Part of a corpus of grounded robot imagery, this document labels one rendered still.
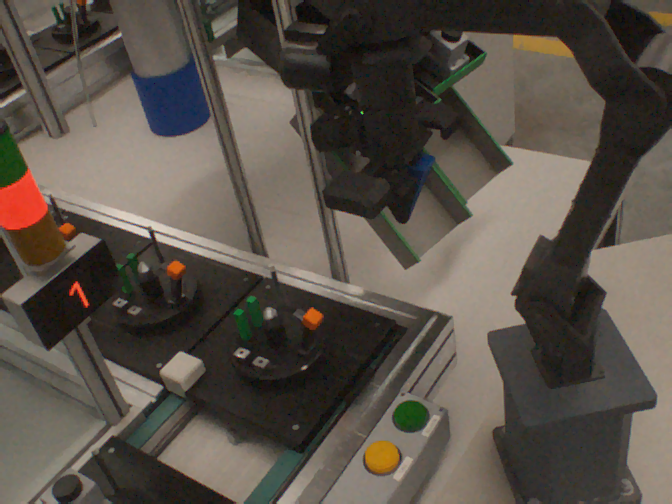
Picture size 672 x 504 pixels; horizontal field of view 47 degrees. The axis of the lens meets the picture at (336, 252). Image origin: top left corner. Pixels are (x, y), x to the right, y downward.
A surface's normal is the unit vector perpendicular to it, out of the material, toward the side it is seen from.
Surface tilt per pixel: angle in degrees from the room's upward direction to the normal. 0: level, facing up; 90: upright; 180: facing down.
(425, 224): 45
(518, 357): 0
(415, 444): 0
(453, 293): 0
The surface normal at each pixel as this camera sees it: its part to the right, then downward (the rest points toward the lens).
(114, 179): -0.16, -0.77
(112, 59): 0.82, 0.25
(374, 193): 0.47, -0.37
